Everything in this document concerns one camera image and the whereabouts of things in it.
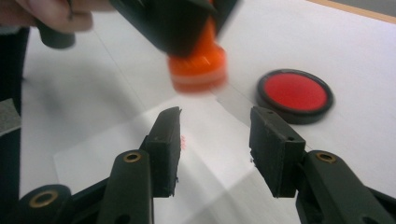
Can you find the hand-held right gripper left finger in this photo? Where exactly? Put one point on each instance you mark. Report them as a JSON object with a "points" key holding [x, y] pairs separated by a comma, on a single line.
{"points": [[165, 155]]}

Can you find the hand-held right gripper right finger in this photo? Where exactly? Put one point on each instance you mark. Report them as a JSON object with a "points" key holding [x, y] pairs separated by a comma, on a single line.
{"points": [[274, 152]]}

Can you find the white paper sheet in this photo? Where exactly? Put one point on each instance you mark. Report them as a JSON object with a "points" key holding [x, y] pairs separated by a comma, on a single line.
{"points": [[211, 149]]}

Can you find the orange stamp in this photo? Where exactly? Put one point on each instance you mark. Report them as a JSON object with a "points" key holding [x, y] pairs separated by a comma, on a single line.
{"points": [[199, 68]]}

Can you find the round red ink pad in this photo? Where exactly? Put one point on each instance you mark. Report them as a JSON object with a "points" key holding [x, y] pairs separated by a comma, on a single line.
{"points": [[295, 91]]}

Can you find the large white table cover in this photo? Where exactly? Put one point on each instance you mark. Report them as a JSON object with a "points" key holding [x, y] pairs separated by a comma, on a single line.
{"points": [[342, 46]]}

